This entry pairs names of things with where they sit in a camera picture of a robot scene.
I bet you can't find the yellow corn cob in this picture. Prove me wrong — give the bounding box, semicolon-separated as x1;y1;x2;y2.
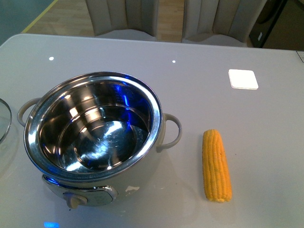
202;129;232;203

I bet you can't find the glass pot lid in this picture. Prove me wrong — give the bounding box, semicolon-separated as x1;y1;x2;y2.
0;99;12;143

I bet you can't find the white electric cooking pot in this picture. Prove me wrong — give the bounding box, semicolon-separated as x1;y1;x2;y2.
17;72;182;209

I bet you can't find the left beige chair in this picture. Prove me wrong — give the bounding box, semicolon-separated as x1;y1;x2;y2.
85;0;159;41

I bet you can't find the beige chair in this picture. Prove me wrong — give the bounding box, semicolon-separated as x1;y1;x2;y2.
181;0;266;47
85;0;159;41

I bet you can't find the right beige chair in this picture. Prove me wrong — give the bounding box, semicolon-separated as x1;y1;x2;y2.
181;0;266;47

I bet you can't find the dark cabinet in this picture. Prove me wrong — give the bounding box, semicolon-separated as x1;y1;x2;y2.
249;0;304;51

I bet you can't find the sticker on table edge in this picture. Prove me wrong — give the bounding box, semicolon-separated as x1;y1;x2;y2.
297;51;304;62

